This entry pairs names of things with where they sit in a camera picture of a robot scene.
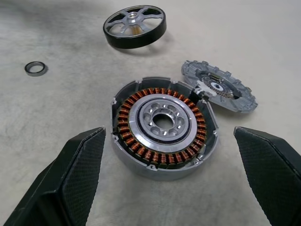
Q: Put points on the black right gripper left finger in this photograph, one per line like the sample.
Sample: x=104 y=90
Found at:
x=70 y=179

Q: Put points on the grey round disc object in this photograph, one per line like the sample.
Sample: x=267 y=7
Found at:
x=164 y=155

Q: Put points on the grey motor end cover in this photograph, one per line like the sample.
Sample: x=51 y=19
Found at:
x=240 y=103

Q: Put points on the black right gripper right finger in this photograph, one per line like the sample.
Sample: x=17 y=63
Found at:
x=277 y=169

